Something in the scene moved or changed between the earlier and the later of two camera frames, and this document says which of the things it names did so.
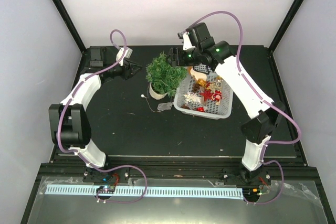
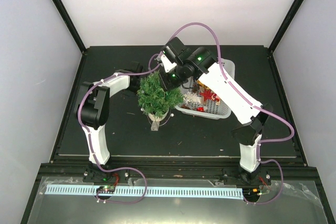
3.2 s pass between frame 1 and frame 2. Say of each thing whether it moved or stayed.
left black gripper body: moved
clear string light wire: moved
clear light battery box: moved
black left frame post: stayed
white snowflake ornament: stayed
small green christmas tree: moved
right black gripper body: moved
